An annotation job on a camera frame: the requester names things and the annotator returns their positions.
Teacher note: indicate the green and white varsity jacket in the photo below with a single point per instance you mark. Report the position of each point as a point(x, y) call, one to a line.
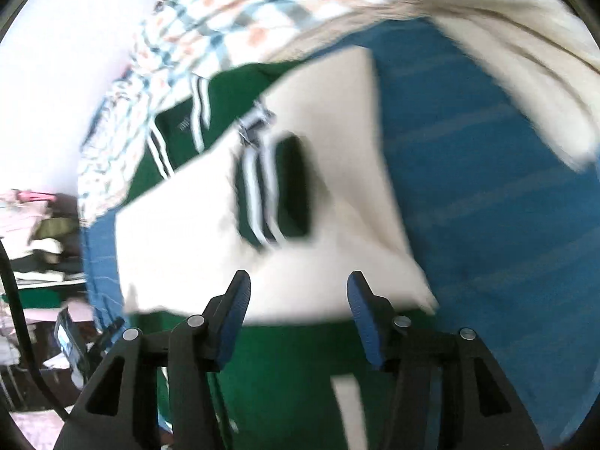
point(187, 225)

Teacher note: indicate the pile of clothes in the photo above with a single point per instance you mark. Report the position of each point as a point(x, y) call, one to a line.
point(35, 239)

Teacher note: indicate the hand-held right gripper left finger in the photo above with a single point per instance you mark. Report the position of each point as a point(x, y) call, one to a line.
point(233, 315)

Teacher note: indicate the smartphone on black stand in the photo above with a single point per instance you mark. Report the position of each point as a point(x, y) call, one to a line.
point(70, 342)

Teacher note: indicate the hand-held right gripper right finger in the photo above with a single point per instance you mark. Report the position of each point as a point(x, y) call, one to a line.
point(363, 323)

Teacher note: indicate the blue striped bed sheet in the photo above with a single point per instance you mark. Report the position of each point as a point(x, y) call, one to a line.
point(478, 206)

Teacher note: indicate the cream white blanket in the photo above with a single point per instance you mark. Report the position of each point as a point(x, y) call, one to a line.
point(506, 37)

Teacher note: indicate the plaid patterned blanket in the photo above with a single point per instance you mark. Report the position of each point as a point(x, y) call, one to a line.
point(187, 42)

